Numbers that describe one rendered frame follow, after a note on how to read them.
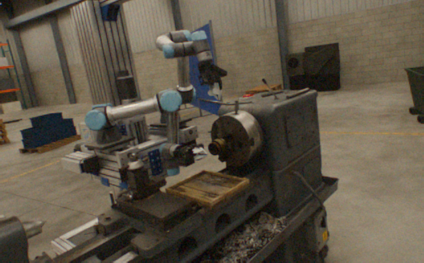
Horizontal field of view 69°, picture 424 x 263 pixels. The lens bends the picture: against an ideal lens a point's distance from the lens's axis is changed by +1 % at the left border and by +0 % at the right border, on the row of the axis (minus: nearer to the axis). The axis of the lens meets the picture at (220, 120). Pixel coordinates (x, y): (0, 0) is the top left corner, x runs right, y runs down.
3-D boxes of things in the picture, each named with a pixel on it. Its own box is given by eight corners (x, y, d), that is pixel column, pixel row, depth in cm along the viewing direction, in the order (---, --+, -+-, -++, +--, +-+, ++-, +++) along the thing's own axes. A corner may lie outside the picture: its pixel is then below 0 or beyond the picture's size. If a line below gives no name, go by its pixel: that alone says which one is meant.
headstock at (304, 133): (269, 137, 255) (264, 91, 247) (324, 142, 222) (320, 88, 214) (220, 161, 213) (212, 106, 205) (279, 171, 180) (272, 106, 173)
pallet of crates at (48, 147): (63, 138, 846) (55, 110, 831) (83, 138, 812) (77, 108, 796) (20, 153, 741) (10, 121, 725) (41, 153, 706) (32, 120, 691)
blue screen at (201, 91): (174, 110, 1057) (161, 41, 1010) (196, 106, 1080) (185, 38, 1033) (209, 132, 672) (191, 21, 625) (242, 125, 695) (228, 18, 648)
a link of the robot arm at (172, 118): (163, 87, 193) (164, 162, 202) (161, 89, 182) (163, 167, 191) (181, 87, 194) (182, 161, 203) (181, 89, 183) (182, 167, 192)
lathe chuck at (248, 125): (219, 151, 202) (221, 105, 191) (258, 169, 183) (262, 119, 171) (209, 156, 196) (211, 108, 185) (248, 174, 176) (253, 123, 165)
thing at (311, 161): (280, 230, 272) (269, 137, 255) (332, 248, 239) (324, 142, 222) (236, 270, 230) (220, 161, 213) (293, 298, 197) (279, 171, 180)
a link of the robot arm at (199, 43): (203, 33, 164) (206, 28, 156) (208, 53, 165) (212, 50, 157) (188, 36, 162) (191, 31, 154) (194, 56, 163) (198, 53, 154)
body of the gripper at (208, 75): (201, 87, 160) (194, 64, 159) (212, 84, 165) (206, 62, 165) (210, 83, 154) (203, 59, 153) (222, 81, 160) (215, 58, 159)
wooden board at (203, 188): (204, 175, 192) (203, 169, 191) (250, 185, 167) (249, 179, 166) (165, 195, 171) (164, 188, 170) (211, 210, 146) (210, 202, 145)
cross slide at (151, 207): (140, 191, 165) (139, 183, 164) (193, 210, 136) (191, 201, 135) (112, 205, 153) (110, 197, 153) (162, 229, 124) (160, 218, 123)
